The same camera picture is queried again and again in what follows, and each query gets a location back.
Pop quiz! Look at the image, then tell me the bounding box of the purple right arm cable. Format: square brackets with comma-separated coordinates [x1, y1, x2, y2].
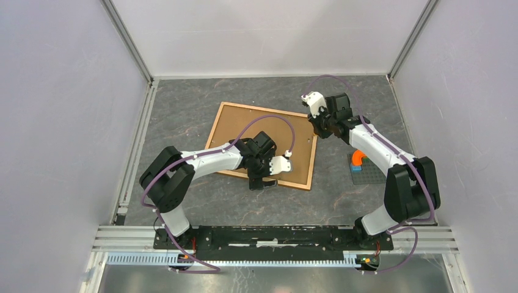
[303, 74, 436, 276]

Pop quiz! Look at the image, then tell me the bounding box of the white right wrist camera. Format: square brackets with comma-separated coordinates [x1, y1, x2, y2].
[301, 92, 327, 118]

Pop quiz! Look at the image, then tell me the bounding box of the grey studded baseplate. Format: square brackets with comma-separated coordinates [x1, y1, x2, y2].
[348, 153, 386, 185]

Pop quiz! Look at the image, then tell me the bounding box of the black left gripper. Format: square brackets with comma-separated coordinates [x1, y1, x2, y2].
[247, 149, 278, 191]

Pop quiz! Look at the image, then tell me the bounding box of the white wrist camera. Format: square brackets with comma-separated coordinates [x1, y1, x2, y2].
[269, 150, 293, 175]
[301, 92, 327, 118]

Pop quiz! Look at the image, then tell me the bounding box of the aluminium rail frame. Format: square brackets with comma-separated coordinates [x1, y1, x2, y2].
[81, 82, 469, 292]

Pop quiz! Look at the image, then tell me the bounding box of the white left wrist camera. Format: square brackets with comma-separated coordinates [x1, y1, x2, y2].
[269, 150, 293, 175]

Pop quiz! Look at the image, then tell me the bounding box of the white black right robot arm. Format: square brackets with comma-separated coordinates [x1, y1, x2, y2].
[301, 92, 441, 249]

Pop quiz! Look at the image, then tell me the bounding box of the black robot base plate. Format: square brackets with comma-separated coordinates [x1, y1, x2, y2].
[153, 225, 394, 261]

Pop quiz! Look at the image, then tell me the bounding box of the orange curved brick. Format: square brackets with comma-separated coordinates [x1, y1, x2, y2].
[351, 150, 367, 167]

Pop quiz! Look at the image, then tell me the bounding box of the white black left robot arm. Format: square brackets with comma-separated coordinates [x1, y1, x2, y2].
[139, 131, 277, 249]

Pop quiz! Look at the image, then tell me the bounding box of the wooden picture frame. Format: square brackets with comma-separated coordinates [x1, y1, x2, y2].
[205, 102, 318, 190]

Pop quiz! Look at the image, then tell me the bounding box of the blue toy brick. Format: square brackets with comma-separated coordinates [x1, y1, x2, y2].
[350, 164, 363, 173]

